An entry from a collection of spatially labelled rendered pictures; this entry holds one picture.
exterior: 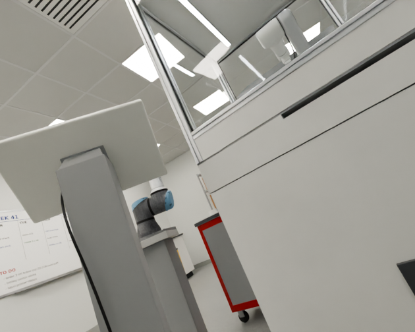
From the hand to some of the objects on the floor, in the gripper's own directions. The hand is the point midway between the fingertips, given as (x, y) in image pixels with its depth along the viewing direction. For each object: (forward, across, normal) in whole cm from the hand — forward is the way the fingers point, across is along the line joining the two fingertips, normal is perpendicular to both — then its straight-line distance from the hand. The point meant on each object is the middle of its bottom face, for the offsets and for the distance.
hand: (130, 170), depth 103 cm
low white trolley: (-11, +66, +140) cm, 156 cm away
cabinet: (+55, +96, +86) cm, 140 cm away
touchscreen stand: (+72, -12, +71) cm, 102 cm away
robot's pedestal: (+17, -7, +117) cm, 119 cm away
